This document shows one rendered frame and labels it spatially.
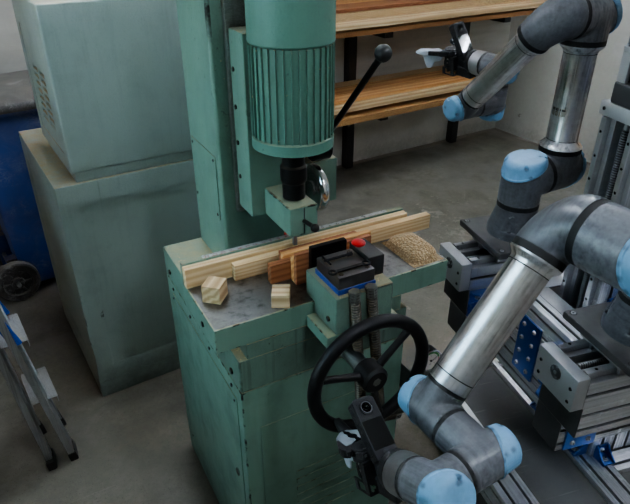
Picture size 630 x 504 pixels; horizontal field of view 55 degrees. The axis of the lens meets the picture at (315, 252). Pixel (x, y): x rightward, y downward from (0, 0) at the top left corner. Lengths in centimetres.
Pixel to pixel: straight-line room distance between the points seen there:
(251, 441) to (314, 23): 93
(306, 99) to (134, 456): 148
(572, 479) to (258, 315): 111
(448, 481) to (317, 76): 76
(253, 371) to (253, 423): 15
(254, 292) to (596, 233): 72
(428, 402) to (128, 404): 160
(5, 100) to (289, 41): 184
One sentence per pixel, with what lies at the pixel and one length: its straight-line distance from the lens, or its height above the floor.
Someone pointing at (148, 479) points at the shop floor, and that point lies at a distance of 221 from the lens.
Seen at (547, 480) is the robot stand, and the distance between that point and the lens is 198.
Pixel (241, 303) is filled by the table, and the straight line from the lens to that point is 132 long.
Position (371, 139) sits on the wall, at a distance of 450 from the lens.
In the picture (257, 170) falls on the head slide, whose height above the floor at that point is 112.
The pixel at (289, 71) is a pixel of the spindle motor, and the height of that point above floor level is 137.
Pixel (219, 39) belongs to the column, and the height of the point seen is 139.
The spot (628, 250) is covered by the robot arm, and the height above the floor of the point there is 122.
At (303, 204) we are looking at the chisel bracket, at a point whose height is 107.
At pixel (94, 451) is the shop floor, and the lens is 234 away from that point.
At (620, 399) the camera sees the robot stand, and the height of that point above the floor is 69.
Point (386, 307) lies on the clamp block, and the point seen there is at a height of 90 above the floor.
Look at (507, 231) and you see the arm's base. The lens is 180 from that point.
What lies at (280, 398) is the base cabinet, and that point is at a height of 66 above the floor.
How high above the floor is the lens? 165
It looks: 30 degrees down
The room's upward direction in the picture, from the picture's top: straight up
